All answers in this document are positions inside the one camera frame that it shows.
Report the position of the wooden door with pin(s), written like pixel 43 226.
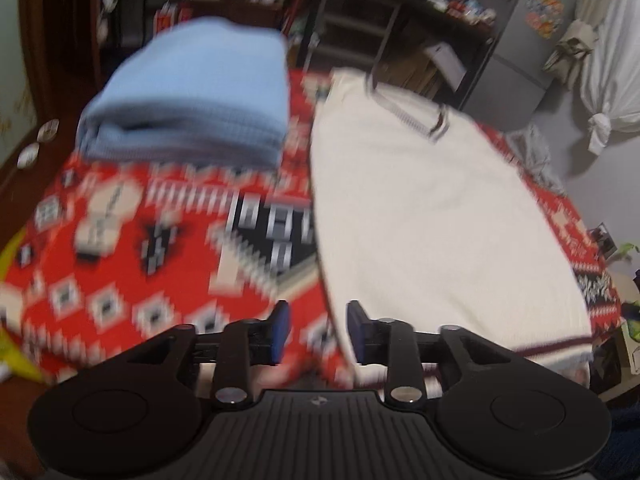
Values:
pixel 35 35

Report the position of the white curtain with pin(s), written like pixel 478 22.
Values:
pixel 615 60

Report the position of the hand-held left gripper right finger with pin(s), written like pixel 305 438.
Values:
pixel 357 330

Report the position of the wall socket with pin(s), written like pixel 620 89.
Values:
pixel 602 240

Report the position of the red and white box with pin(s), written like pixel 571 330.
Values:
pixel 172 17

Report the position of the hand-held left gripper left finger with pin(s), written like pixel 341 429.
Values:
pixel 280 330

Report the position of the silver refrigerator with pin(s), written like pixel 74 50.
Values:
pixel 505 70

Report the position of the cluster of fridge magnets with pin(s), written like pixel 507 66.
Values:
pixel 547 2

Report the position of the small white dish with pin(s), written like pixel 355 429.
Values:
pixel 27 156
pixel 49 131

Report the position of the small green plant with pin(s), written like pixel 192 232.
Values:
pixel 625 251

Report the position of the folded light blue towel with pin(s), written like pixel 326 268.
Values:
pixel 190 85

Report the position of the grey garment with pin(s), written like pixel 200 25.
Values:
pixel 537 155

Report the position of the dark metal desk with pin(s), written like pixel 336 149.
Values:
pixel 430 12

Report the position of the cream knit vest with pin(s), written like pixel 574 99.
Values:
pixel 425 220

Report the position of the red patterned blanket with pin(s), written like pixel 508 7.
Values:
pixel 125 260

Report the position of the white cardboard box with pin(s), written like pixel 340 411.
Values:
pixel 445 65

